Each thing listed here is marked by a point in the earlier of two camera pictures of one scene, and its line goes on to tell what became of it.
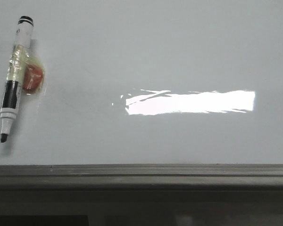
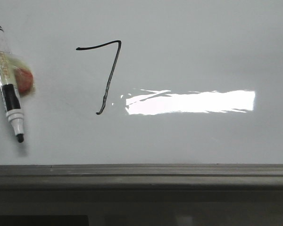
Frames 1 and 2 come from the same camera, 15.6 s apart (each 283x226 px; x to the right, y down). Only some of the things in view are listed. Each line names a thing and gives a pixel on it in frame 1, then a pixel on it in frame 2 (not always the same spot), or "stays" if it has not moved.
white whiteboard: [148, 82] stays
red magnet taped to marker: [33, 76] → [24, 79]
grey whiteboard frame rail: [201, 177] stays
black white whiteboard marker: [17, 68] → [6, 75]
